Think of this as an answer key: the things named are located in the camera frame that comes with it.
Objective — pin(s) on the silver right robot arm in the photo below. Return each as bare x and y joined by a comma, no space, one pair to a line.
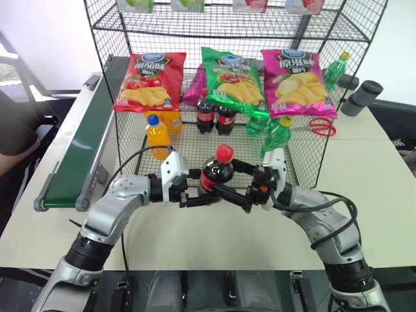
328,217

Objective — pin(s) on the magenta chips bag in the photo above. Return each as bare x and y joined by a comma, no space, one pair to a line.
193,92

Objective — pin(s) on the green conveyor belt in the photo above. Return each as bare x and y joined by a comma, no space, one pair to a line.
84,130

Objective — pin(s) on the cola bottle with red label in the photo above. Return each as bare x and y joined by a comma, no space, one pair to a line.
226,122

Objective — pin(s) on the red scissors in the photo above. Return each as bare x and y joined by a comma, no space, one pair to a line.
325,126

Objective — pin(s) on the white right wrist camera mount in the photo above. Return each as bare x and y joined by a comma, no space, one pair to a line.
276,162

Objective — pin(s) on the person in black clothes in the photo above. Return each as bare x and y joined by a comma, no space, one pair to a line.
16,130

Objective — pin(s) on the black block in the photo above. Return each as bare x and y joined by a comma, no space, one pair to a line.
349,81

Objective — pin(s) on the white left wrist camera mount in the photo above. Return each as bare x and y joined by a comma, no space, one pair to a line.
174,169

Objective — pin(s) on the grey cylindrical foam roller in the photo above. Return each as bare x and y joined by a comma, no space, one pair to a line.
360,97

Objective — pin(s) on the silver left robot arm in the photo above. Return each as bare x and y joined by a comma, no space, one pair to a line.
107,208

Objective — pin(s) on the red chips bag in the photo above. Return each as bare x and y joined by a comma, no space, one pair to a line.
149,81

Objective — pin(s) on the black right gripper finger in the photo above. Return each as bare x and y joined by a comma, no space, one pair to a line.
234,196
245,166

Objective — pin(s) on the green chips bag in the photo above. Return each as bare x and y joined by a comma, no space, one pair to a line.
235,81

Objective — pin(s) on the orange soda bottle blue cap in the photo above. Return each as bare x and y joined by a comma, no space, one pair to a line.
157,138

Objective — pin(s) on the red white drink carton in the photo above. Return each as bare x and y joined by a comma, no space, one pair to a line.
304,5
250,4

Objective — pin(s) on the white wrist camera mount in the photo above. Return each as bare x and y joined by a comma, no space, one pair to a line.
174,169
276,162

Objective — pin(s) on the grey rounded robot housing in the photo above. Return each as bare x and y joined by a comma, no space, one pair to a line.
260,289
167,289

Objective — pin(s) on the pink chips bag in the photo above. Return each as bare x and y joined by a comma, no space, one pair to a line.
297,84

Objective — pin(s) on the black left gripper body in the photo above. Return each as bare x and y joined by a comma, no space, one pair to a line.
182,190

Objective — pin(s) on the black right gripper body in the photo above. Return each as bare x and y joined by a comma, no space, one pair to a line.
260,188

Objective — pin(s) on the green white drink carton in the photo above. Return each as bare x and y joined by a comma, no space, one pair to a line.
188,4
135,5

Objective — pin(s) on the green soda bottle yellow cap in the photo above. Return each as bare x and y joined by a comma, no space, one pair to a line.
276,138
336,71

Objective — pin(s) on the cola bottle with red cap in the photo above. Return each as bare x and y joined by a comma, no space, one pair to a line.
216,172
205,117

